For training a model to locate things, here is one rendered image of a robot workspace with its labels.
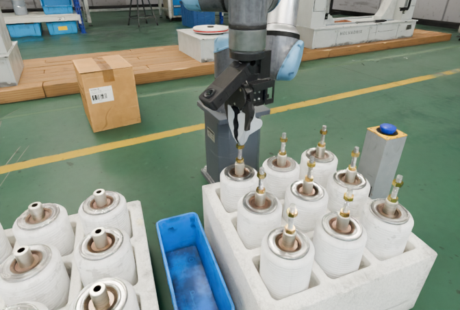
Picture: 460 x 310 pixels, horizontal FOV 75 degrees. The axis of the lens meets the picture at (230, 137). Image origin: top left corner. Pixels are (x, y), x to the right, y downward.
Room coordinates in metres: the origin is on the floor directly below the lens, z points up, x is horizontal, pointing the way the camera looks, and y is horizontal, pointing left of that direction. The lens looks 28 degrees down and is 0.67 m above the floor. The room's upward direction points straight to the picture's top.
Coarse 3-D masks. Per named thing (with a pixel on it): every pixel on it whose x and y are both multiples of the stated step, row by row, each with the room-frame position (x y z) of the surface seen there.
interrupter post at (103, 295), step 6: (90, 288) 0.28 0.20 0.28; (96, 288) 0.28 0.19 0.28; (102, 288) 0.28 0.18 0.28; (90, 294) 0.27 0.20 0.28; (96, 294) 0.27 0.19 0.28; (102, 294) 0.27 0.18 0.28; (96, 300) 0.27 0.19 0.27; (102, 300) 0.27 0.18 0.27; (108, 300) 0.28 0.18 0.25; (96, 306) 0.27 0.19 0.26; (102, 306) 0.27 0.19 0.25
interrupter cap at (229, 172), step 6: (228, 168) 0.63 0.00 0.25; (234, 168) 0.63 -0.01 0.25; (246, 168) 0.63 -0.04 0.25; (252, 168) 0.62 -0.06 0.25; (228, 174) 0.60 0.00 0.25; (234, 174) 0.61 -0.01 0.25; (246, 174) 0.60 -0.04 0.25; (252, 174) 0.60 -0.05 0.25; (234, 180) 0.58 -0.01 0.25; (240, 180) 0.58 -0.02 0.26; (246, 180) 0.58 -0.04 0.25
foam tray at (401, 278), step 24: (216, 192) 0.64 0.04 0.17; (216, 216) 0.54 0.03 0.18; (360, 216) 0.53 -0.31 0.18; (216, 240) 0.54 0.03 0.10; (240, 240) 0.46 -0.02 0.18; (312, 240) 0.47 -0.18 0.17; (408, 240) 0.46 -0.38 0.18; (240, 264) 0.40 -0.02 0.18; (360, 264) 0.43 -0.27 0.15; (384, 264) 0.40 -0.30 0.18; (408, 264) 0.40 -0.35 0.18; (432, 264) 0.43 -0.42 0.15; (240, 288) 0.39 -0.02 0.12; (264, 288) 0.35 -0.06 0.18; (312, 288) 0.35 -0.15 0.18; (336, 288) 0.35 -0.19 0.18; (360, 288) 0.36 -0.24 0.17; (384, 288) 0.38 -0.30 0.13; (408, 288) 0.41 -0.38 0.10
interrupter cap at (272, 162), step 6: (276, 156) 0.68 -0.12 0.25; (270, 162) 0.65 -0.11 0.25; (276, 162) 0.66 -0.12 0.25; (288, 162) 0.66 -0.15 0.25; (294, 162) 0.65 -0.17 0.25; (270, 168) 0.63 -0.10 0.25; (276, 168) 0.63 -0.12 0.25; (282, 168) 0.63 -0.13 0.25; (288, 168) 0.63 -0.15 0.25; (294, 168) 0.63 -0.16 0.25
